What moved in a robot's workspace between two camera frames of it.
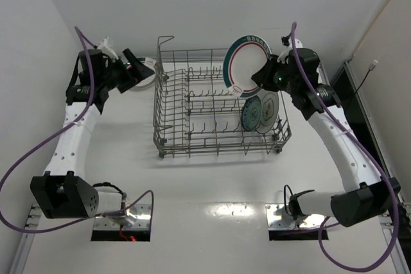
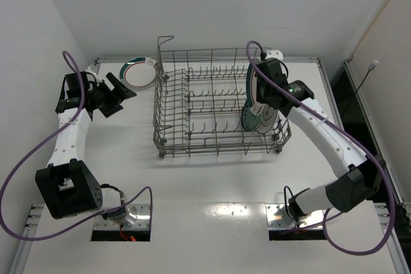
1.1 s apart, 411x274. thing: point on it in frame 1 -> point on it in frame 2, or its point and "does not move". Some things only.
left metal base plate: [139, 217] does not move
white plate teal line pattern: [270, 106] does not move
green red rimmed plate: [151, 65] does not move
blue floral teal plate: [251, 113] does not move
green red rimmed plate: [243, 57] -> [255, 107]
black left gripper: [127, 75] -> [113, 98]
